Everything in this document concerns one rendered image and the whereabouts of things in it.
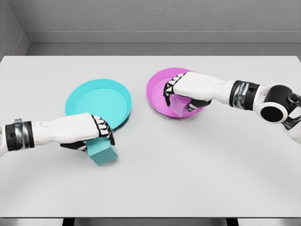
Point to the cyan block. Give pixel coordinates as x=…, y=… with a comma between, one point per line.
x=103, y=153

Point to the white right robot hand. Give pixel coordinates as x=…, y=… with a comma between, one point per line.
x=190, y=86

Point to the pink plate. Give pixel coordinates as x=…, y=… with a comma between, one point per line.
x=156, y=94

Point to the cyan plate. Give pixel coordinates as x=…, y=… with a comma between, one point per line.
x=103, y=101

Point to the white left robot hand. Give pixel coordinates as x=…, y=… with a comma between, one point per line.
x=78, y=127

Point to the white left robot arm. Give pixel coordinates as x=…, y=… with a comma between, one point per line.
x=28, y=133

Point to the pink block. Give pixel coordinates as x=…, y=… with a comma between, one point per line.
x=179, y=106

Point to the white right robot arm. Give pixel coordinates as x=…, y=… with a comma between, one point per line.
x=254, y=99

